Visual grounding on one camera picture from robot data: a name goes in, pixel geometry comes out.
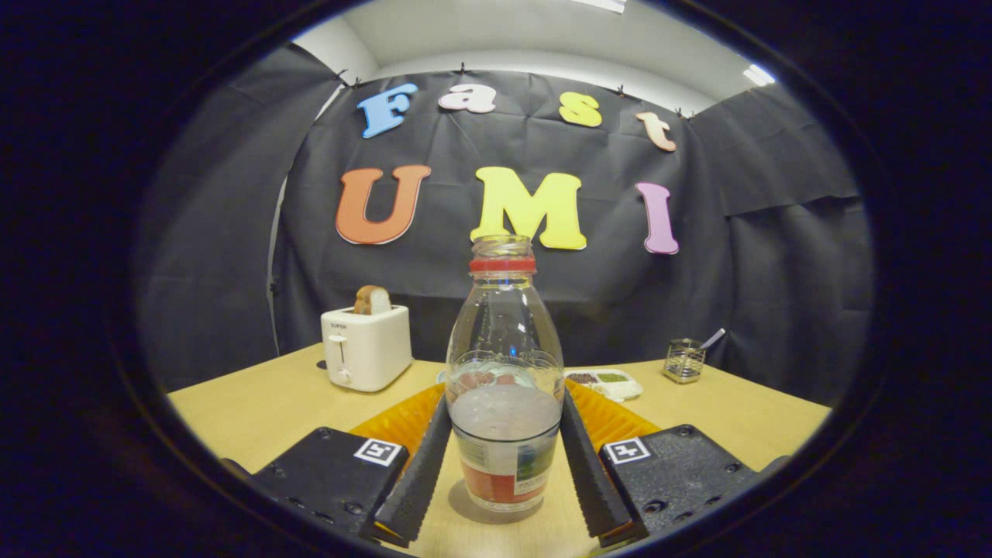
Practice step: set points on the white divided condiment tray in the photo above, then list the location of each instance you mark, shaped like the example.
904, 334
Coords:
612, 384

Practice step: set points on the black backdrop cloth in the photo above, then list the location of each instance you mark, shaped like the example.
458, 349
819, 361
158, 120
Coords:
232, 256

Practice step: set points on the wooden table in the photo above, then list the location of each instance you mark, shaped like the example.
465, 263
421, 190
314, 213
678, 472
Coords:
256, 411

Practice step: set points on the wide ceiling light panel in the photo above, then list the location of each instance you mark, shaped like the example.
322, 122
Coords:
601, 5

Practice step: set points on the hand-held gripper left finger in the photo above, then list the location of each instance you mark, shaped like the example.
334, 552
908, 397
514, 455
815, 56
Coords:
422, 480

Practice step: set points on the clear juice bottle red label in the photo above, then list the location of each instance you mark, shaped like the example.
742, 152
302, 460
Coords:
504, 434

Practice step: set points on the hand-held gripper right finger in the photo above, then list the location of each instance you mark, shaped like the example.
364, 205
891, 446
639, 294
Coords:
589, 480

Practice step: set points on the white toaster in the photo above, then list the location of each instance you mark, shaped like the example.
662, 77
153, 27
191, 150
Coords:
368, 349

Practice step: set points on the small ceiling light panel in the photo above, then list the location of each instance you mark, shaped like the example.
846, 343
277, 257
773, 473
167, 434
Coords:
758, 75

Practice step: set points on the bread slice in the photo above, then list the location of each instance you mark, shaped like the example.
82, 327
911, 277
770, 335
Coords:
373, 301

